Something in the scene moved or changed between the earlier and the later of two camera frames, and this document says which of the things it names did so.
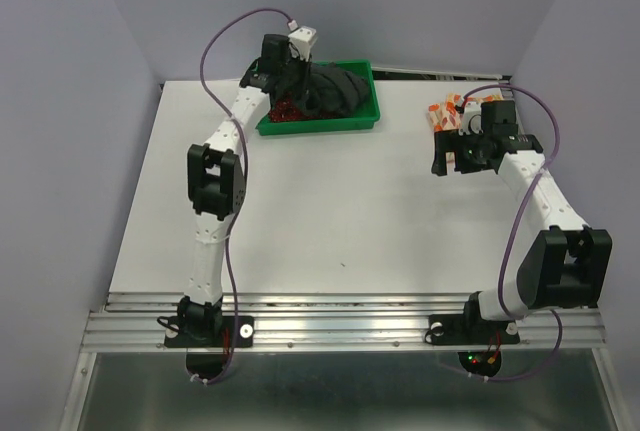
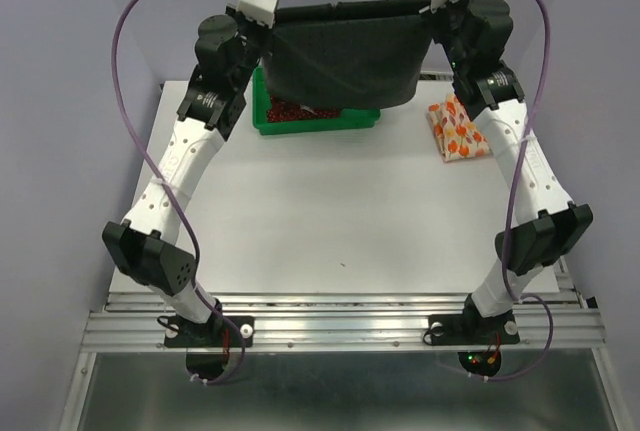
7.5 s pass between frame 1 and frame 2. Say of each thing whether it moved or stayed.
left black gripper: moved
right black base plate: stayed
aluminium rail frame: stayed
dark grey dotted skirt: moved
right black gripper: moved
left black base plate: stayed
